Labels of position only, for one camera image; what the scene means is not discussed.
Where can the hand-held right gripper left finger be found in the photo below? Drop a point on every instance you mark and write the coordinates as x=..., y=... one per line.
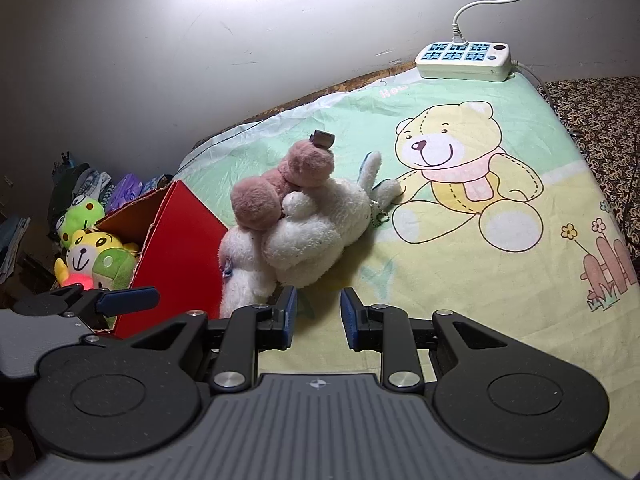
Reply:
x=287, y=320

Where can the green plush toy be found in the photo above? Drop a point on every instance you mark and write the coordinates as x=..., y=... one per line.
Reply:
x=117, y=267

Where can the white power strip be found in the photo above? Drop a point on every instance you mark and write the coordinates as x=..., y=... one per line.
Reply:
x=460, y=67

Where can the dark bag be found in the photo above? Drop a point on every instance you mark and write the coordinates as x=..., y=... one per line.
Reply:
x=62, y=185

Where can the white plush rabbit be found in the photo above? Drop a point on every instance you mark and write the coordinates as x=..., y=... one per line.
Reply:
x=320, y=225

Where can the blue patterned packet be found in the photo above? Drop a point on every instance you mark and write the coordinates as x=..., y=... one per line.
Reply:
x=157, y=184

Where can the red cardboard box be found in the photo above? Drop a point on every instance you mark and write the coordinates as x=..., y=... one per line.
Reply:
x=185, y=250

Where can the cartoon printed bed sheet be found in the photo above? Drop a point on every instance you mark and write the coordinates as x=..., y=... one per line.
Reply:
x=500, y=285

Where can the white patterned cloth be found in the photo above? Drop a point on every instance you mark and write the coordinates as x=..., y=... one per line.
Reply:
x=95, y=182

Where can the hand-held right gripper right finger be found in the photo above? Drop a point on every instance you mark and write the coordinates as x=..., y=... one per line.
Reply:
x=350, y=320

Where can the yellow and pink plush toy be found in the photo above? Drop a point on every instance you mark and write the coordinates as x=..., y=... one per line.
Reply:
x=85, y=255

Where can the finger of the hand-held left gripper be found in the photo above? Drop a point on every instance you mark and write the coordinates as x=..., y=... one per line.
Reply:
x=130, y=299

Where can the purple packet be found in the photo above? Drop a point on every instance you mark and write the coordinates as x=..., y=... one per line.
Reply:
x=125, y=190

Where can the bright green frog plush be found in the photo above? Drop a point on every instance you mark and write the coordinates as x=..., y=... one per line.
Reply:
x=82, y=220

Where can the dark patterned blanket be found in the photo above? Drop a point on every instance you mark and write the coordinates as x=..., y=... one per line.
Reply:
x=600, y=110

